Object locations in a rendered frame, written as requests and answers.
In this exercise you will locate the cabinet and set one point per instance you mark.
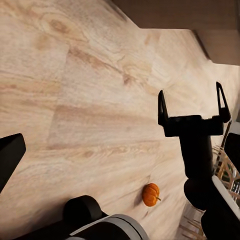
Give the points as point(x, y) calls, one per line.
point(216, 22)

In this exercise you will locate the breakfast table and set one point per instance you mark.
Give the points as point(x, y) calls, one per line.
point(202, 237)

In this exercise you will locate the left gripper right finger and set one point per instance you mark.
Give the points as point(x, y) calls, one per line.
point(232, 149)

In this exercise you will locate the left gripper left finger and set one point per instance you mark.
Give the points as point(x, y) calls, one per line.
point(12, 150)

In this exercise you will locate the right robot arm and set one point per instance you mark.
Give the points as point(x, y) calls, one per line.
point(207, 193)

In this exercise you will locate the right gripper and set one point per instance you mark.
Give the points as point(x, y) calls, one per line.
point(195, 135)

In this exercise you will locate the pumpkin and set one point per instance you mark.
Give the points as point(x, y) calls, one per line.
point(150, 194)

